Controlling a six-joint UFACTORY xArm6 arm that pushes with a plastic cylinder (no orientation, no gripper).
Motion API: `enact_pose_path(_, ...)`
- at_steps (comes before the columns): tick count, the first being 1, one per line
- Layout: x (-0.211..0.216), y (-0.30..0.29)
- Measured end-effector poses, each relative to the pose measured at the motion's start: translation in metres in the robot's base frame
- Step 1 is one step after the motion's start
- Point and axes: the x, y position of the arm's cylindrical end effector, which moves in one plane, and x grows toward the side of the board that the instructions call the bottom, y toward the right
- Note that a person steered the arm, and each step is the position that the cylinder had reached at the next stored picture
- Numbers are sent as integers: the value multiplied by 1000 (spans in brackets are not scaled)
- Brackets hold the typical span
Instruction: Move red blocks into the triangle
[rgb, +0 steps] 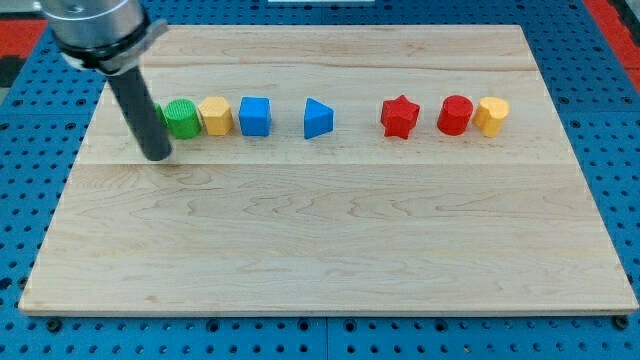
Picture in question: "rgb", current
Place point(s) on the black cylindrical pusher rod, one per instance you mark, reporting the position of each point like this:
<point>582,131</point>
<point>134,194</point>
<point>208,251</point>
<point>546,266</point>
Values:
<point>138,108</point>

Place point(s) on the yellow hexagon block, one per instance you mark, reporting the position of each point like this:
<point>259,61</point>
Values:
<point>216,115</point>

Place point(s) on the light wooden board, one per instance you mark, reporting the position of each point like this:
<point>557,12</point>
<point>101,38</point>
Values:
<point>349,223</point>

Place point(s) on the blue triangle block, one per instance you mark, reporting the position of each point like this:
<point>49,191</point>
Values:
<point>318,119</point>

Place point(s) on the green cylinder block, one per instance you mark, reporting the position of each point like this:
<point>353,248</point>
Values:
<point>182,119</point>

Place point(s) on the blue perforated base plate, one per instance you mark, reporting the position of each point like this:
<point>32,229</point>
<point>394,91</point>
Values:
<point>589,61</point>

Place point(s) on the yellow heart block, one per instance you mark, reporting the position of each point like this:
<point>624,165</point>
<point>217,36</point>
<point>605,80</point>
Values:
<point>490,115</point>

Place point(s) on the green block behind rod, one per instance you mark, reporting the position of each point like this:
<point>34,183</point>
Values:
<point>160,114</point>

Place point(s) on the red cylinder block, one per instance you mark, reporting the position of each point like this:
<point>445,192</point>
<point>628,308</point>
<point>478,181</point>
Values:
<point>454,115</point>

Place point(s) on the blue cube block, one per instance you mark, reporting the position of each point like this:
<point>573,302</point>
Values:
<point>255,116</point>

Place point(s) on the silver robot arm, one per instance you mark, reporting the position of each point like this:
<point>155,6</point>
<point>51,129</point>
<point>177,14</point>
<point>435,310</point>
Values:
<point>110,36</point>

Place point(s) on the red star block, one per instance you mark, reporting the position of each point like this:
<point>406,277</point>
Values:
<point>399,117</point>

